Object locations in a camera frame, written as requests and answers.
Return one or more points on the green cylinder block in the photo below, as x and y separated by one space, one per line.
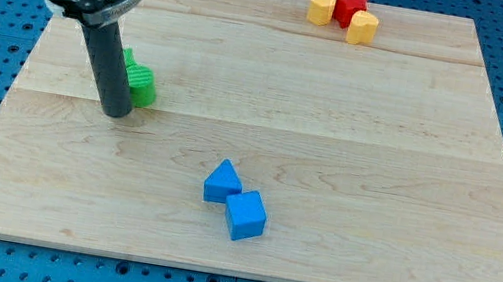
141 85

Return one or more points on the green star block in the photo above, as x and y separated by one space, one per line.
128 55

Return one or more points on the blue triangle block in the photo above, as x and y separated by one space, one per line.
221 183

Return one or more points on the blue cube block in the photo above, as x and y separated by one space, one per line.
245 215

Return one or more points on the wooden board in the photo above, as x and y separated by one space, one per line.
376 163

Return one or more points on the yellow hexagon block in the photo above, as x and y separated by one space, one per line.
320 11

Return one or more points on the yellow heart block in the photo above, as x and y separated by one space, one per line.
362 28

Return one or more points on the red star block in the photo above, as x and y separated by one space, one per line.
345 9

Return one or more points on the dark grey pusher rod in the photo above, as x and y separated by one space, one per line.
105 53

